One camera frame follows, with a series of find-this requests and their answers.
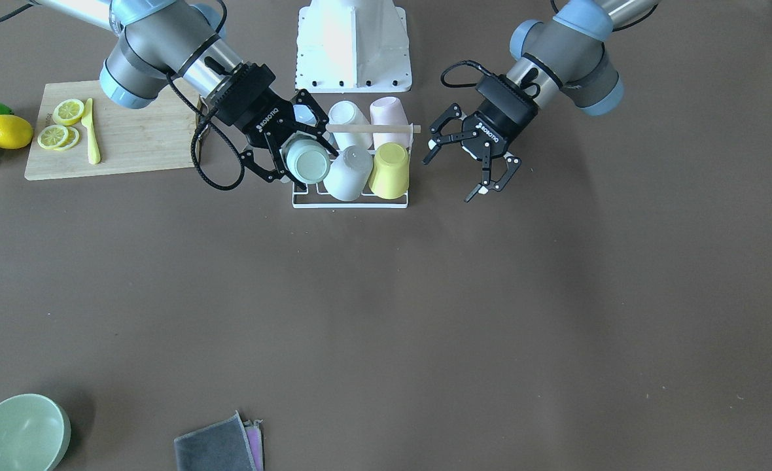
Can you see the pink cup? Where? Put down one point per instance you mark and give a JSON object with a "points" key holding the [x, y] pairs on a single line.
{"points": [[389, 110]]}

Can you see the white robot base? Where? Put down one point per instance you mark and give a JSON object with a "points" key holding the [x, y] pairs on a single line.
{"points": [[353, 47]]}

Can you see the yellow cup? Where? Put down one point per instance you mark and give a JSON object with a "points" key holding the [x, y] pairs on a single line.
{"points": [[390, 176]]}

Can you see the whole yellow lemon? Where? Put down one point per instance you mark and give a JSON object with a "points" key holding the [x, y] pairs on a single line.
{"points": [[15, 132]]}

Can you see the lemon slice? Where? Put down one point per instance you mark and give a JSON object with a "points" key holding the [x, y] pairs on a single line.
{"points": [[68, 112], [54, 136]]}

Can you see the grey folded cloth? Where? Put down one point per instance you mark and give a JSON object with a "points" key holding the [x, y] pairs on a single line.
{"points": [[221, 446]]}

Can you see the wooden cutting board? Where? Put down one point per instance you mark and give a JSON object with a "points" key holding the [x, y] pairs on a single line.
{"points": [[156, 137]]}

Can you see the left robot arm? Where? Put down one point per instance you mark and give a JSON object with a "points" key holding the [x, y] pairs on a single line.
{"points": [[566, 55]]}

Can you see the white wire cup rack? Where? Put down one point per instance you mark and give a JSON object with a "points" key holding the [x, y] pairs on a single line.
{"points": [[315, 196]]}

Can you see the pink cloth under grey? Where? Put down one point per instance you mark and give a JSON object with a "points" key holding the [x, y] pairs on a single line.
{"points": [[254, 434]]}

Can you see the green cup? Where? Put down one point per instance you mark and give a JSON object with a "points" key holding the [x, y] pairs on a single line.
{"points": [[307, 160]]}

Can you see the light blue cup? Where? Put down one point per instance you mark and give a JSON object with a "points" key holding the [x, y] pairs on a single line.
{"points": [[303, 114]]}

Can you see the green bowl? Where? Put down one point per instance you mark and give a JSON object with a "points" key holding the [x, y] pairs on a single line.
{"points": [[34, 433]]}

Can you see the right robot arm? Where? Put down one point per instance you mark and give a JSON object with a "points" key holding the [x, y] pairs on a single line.
{"points": [[158, 41]]}

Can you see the yellow plastic knife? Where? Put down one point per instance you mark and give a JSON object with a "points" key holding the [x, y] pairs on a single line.
{"points": [[87, 120]]}

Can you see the white cup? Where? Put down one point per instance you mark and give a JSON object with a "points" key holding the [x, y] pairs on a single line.
{"points": [[347, 113]]}

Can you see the grey cup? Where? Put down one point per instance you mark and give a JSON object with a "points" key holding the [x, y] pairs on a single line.
{"points": [[349, 173]]}

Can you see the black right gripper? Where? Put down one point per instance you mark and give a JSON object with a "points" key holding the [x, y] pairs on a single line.
{"points": [[263, 118]]}

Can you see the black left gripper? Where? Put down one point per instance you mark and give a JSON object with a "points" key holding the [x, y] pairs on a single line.
{"points": [[498, 124]]}

